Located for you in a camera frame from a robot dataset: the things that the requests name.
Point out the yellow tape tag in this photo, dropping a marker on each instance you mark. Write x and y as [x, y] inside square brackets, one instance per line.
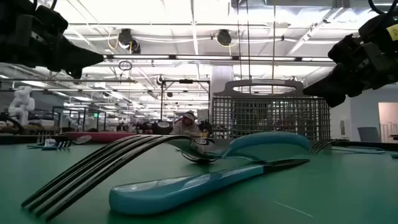
[393, 31]

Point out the long LED light bar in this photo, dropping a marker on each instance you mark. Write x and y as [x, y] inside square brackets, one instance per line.
[140, 57]

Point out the pink round plate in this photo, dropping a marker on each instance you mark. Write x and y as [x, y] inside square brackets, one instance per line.
[102, 137]

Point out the black metal frame rig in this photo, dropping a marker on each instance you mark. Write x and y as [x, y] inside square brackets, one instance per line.
[186, 81]

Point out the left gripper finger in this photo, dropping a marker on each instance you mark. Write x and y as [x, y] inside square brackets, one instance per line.
[79, 52]
[75, 72]

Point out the person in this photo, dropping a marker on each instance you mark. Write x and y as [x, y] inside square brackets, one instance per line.
[186, 126]

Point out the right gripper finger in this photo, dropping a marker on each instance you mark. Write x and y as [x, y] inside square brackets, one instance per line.
[335, 82]
[337, 95]

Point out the grey plastic cutlery basket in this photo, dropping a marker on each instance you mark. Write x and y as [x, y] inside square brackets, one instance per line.
[270, 115]

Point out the grey chair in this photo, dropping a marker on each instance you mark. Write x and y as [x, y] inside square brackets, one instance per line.
[369, 134]

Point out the green table mat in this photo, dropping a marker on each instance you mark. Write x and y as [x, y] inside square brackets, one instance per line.
[342, 193]

